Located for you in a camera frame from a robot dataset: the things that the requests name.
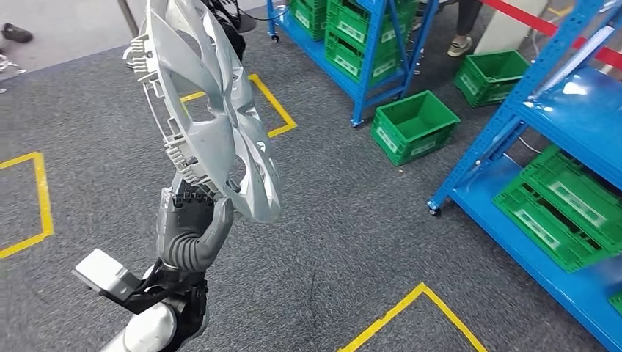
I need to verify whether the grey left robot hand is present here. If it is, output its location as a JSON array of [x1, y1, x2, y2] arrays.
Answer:
[[155, 176, 235, 267]]

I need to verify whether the silver plastic wheel hubcap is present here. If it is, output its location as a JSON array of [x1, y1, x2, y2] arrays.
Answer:
[[122, 0, 284, 224]]

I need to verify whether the yellow floor tape square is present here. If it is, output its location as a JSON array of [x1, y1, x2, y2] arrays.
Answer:
[[0, 152, 55, 260], [178, 73, 299, 139], [337, 282, 489, 352]]

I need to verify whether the chrome office chair base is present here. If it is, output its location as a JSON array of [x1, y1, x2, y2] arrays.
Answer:
[[0, 53, 28, 93]]

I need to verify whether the person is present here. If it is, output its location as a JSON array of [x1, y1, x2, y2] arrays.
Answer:
[[446, 0, 483, 58], [1, 23, 34, 44]]

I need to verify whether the red barrier tape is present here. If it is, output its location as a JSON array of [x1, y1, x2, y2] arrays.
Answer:
[[480, 0, 622, 69]]

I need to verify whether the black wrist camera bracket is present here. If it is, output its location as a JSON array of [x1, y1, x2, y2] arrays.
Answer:
[[99, 260, 210, 317]]

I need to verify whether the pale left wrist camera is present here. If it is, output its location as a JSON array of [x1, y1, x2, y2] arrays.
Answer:
[[71, 249, 142, 302]]

